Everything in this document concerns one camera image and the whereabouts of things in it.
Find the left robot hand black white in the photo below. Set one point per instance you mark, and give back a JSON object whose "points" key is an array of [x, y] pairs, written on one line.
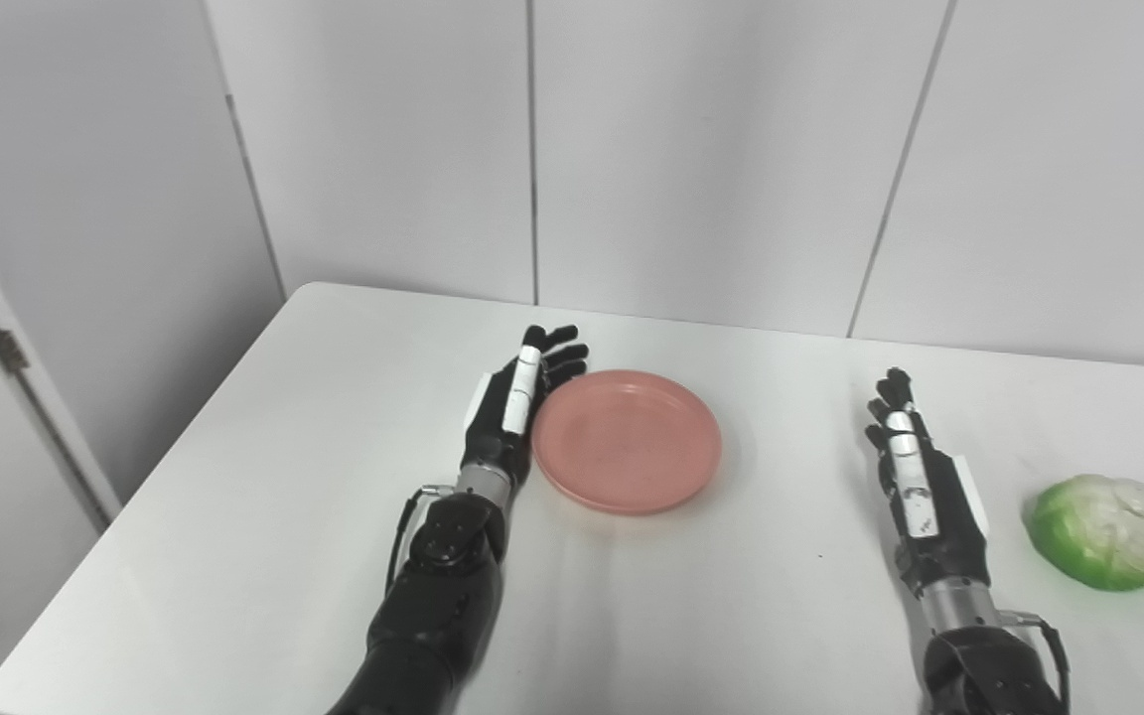
{"points": [[512, 412]]}

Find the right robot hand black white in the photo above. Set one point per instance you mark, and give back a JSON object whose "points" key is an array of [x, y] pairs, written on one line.
{"points": [[929, 497]]}

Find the pink plate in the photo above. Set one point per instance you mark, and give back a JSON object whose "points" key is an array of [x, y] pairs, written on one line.
{"points": [[627, 441]]}

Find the green white cabbage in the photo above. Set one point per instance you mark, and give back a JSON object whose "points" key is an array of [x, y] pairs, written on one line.
{"points": [[1105, 531]]}

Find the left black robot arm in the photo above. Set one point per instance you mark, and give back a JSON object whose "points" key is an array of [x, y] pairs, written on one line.
{"points": [[438, 606]]}

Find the metal door hinge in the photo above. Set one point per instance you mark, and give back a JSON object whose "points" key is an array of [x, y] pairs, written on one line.
{"points": [[8, 350]]}

